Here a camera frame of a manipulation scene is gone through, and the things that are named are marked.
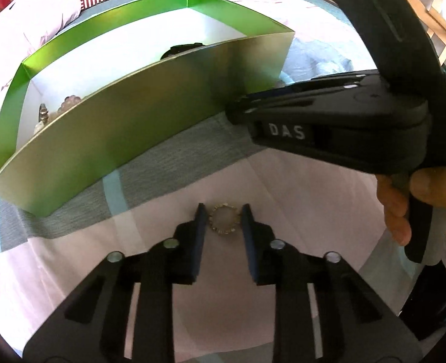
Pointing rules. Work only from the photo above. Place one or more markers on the silver metal ornament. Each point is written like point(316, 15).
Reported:
point(43, 115)

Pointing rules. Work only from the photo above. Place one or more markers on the pastel patchwork bedsheet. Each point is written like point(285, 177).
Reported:
point(226, 310)

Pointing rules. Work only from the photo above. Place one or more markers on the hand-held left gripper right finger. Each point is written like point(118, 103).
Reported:
point(247, 242)

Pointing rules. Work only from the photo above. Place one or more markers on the green cardboard box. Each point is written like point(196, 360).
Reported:
point(132, 121)

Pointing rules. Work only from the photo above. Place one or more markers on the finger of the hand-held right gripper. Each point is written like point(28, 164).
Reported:
point(321, 77)
point(321, 104)

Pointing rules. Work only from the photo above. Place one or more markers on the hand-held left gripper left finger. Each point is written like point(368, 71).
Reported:
point(201, 242)

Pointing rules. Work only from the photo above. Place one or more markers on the person's right hand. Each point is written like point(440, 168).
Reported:
point(434, 189)

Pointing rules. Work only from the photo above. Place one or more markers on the black wristwatch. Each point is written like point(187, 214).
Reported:
point(181, 50)

